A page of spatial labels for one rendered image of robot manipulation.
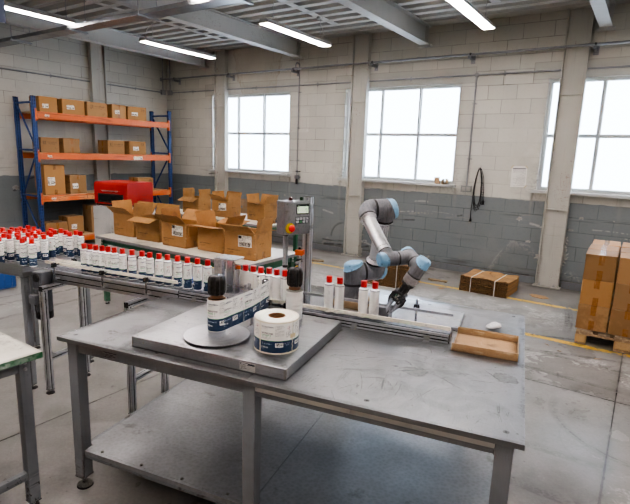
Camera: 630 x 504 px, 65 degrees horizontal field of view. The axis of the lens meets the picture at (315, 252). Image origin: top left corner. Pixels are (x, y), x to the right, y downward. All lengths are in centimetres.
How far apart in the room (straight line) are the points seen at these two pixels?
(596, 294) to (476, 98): 369
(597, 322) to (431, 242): 342
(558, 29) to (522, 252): 304
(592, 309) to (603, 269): 41
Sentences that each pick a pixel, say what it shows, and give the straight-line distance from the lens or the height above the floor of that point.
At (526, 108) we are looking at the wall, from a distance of 777.
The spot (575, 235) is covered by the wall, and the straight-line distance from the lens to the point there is 768.
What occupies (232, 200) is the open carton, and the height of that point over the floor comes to 103.
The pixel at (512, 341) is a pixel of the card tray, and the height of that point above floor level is 84.
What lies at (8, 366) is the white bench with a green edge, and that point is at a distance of 260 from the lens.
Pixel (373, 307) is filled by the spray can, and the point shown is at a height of 95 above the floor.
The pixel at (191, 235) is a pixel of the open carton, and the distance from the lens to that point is 502.
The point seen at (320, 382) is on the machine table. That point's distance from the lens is 207.
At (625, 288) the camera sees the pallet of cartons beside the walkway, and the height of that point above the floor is 61.
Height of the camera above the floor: 174
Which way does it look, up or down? 11 degrees down
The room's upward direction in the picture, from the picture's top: 2 degrees clockwise
